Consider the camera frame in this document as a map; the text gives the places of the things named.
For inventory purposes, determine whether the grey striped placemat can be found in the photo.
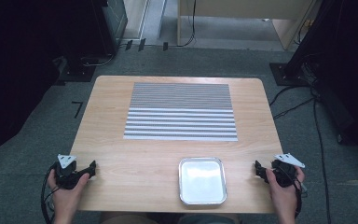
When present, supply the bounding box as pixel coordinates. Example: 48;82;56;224
123;82;240;143

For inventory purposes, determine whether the person's left hand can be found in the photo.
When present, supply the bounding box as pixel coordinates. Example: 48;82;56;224
47;169;90;217

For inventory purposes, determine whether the black stand base plate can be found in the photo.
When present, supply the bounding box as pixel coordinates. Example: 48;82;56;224
268;62;312;87

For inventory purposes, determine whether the black stand base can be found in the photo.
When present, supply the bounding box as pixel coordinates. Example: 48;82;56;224
54;55;98;86

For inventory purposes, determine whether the silver metal tray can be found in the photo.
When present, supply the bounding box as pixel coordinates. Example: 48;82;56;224
177;156;228;207

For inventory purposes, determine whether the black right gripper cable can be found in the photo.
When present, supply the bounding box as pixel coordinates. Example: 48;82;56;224
294;178;309;219

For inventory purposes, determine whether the long black floor cable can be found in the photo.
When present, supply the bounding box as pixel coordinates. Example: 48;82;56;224
310;88;333;224

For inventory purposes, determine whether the black hanging cable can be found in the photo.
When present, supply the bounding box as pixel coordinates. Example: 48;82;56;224
180;0;198;49

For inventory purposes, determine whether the person's right hand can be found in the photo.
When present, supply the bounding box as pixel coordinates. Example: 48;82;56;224
265;165;306;217

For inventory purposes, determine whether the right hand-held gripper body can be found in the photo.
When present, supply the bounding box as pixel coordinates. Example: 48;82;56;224
269;152;306;189

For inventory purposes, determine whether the dark grey cabinet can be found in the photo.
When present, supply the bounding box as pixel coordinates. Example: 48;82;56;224
102;0;129;55

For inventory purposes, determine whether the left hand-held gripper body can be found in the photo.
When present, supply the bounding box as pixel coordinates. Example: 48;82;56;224
54;153;89;190

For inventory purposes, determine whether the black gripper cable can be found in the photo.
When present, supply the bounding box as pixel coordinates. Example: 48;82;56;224
294;178;309;219
40;163;59;224

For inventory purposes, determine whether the light wooden cabinet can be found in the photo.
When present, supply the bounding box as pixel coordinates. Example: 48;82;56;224
176;0;320;51

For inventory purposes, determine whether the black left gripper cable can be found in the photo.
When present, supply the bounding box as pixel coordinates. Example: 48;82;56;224
40;163;59;224

